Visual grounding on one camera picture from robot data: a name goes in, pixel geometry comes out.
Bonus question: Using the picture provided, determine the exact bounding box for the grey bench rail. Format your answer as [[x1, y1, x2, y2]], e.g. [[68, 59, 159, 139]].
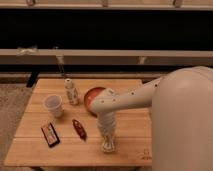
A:
[[0, 48, 213, 66]]

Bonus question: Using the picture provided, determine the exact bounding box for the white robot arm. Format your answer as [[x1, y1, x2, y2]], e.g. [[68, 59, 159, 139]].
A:
[[91, 66, 213, 171]]

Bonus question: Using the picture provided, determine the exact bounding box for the orange bowl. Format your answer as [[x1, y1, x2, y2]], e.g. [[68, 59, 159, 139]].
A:
[[84, 87, 105, 116]]

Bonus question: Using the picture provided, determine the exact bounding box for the black snack bar packet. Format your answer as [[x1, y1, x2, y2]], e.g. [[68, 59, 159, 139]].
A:
[[41, 123, 60, 148]]

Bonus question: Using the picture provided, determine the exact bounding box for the translucent plastic cup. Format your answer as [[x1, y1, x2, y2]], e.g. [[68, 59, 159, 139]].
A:
[[43, 95, 63, 118]]

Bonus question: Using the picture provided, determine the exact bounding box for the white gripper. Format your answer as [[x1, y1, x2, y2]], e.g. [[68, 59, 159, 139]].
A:
[[97, 113, 116, 142]]

